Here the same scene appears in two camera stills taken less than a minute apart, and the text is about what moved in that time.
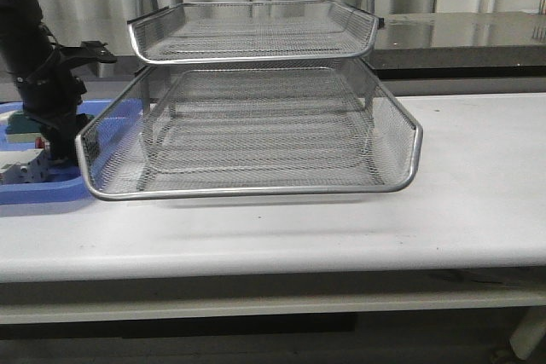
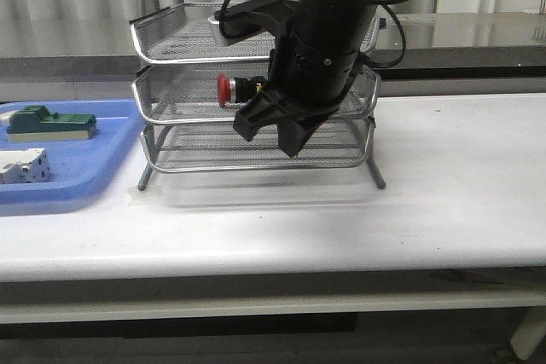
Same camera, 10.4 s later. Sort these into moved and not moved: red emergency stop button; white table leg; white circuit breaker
Moved: red emergency stop button
Not moved: white table leg; white circuit breaker
